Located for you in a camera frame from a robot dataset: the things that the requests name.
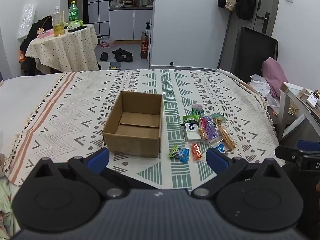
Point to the purple cake packet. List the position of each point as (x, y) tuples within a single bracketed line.
[(197, 108)]

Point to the dark red bottle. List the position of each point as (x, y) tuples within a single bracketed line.
[(144, 50)]

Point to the table with dotted tablecloth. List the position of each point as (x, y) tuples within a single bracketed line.
[(62, 50)]

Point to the grey kitchen cabinet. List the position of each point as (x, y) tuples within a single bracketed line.
[(130, 25)]

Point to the clear cookie packet green ends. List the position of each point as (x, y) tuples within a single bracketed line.
[(218, 118)]

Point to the hanging black bag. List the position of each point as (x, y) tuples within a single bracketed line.
[(245, 2)]

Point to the cardboard box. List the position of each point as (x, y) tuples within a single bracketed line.
[(130, 140)]

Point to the small yellow snack packet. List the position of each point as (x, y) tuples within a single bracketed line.
[(202, 131)]

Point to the pink pack of water bottles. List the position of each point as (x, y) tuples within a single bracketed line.
[(106, 42)]

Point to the green soda bottle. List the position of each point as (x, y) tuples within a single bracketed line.
[(73, 12)]

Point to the white side desk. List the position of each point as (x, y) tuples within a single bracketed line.
[(300, 115)]

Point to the light green snack packet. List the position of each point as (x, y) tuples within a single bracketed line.
[(174, 151)]

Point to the white card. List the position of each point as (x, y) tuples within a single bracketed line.
[(312, 99)]

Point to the white plastic bag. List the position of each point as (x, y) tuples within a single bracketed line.
[(260, 85)]

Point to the white and black snack packet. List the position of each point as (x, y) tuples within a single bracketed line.
[(193, 133)]

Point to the purple snack packet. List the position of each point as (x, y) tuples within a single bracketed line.
[(210, 130)]

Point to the breadstick packet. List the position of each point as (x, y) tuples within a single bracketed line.
[(226, 136)]

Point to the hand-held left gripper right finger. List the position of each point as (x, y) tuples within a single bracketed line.
[(217, 158)]

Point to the orange box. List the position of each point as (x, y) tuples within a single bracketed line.
[(22, 57)]

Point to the white bubble wrap panel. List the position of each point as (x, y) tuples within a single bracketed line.
[(26, 21)]

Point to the red snack packet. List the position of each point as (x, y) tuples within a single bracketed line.
[(196, 151)]

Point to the clear bottle yellow liquid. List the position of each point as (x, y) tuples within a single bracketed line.
[(58, 25)]

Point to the black flat panel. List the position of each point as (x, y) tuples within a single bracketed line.
[(252, 52)]

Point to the spray bottle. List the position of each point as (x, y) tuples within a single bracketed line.
[(147, 29)]

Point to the pink toy figure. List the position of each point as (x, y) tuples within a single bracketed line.
[(43, 33)]

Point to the floral cloth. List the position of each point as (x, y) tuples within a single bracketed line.
[(5, 195)]

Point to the pink cloth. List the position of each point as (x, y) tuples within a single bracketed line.
[(275, 76)]

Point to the green tissue pack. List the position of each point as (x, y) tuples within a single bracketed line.
[(75, 24)]

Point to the black shoe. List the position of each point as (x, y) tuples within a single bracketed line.
[(120, 51), (128, 57), (119, 58), (104, 56)]

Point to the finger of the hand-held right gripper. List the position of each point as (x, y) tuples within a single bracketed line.
[(288, 153), (310, 146)]

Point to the black remote control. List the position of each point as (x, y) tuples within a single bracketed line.
[(78, 28)]

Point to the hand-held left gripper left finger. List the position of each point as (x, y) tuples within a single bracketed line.
[(98, 158)]

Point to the white bed sheet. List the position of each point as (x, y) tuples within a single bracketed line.
[(22, 97)]

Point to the black grid door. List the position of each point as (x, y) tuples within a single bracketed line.
[(98, 7)]

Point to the black jacket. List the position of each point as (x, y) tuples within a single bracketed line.
[(32, 33)]

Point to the small blue snack packet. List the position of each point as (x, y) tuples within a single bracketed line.
[(220, 148)]

